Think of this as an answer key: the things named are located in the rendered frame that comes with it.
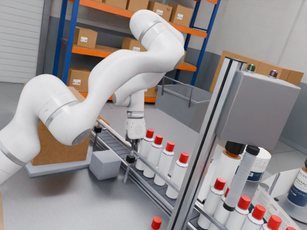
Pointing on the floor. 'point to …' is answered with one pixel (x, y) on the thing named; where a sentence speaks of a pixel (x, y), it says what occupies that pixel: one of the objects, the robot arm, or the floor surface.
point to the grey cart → (183, 103)
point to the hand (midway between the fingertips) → (134, 148)
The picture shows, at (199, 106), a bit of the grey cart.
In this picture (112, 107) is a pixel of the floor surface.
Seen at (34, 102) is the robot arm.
